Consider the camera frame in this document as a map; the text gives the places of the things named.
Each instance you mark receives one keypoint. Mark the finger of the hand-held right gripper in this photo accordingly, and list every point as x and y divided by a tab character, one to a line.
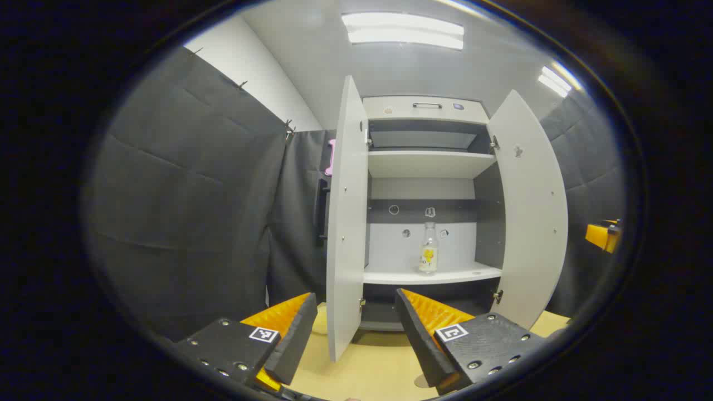
600	235

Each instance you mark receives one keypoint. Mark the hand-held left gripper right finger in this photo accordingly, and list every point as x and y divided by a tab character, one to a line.
418	340

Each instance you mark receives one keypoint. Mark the clear plastic bottle yellow label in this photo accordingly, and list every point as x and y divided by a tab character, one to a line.
428	250

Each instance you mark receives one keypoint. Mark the long ceiling light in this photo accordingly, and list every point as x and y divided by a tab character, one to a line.
404	30

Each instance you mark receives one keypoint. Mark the round grey coaster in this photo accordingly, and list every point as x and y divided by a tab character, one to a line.
423	382

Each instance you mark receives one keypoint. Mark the grey cabinet drawer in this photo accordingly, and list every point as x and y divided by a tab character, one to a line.
401	108

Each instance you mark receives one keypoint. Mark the small ceiling light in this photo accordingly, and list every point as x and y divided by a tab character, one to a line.
557	81

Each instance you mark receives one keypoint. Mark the grey white cabinet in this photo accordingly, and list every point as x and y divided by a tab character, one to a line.
429	164

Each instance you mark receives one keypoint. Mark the black backdrop cloth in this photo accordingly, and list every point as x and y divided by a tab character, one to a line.
184	223

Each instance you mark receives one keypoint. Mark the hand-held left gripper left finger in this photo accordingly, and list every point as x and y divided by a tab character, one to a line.
295	340

